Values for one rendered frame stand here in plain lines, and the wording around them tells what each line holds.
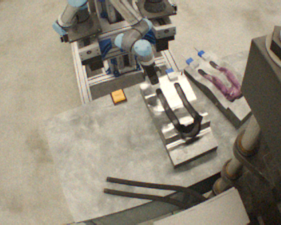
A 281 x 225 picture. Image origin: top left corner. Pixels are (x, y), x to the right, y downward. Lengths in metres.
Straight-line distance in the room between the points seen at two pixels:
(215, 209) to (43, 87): 2.50
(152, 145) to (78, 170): 0.43
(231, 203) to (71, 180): 1.04
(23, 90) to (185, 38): 1.76
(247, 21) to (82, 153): 2.58
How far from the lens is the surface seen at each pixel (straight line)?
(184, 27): 3.44
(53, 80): 3.21
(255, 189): 1.25
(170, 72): 1.91
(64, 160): 1.86
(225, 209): 1.02
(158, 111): 1.80
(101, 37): 2.11
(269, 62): 0.61
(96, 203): 1.73
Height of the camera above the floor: 2.45
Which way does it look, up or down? 60 degrees down
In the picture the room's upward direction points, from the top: 9 degrees counter-clockwise
